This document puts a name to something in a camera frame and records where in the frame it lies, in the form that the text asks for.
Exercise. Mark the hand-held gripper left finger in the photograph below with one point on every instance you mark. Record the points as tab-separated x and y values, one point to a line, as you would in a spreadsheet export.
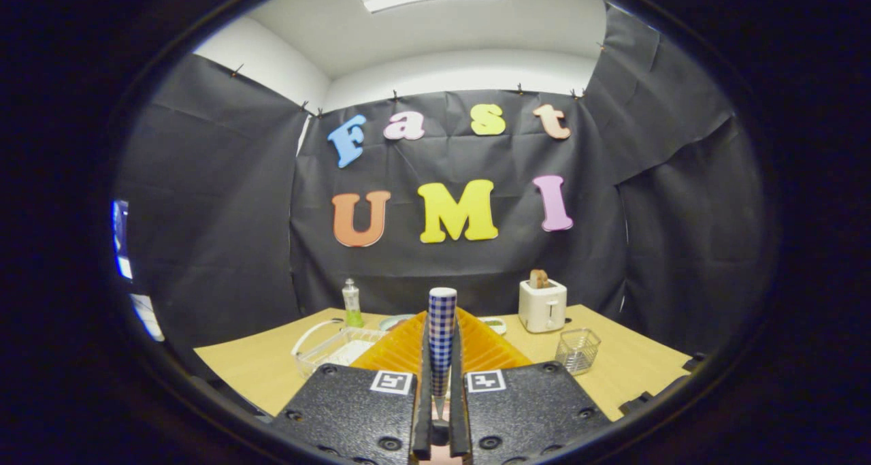
354	410

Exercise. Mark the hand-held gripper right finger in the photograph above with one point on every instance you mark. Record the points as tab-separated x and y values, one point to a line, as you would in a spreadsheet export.
531	410

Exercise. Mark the pale teal plate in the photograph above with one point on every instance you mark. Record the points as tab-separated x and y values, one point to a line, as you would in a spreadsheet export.
395	322

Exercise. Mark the green dish soap bottle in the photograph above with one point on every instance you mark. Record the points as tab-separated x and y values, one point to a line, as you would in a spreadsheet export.
352	308

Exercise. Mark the white divided condiment tray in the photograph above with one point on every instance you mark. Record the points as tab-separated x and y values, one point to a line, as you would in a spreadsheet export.
497	326

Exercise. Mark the white toaster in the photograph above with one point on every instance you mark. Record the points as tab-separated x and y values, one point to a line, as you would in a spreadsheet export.
541	308

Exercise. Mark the toasted bread slice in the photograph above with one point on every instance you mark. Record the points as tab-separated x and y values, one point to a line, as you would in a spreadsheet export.
539	279

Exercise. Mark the black backdrop cloth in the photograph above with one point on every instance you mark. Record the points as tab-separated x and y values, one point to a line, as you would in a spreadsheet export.
476	261

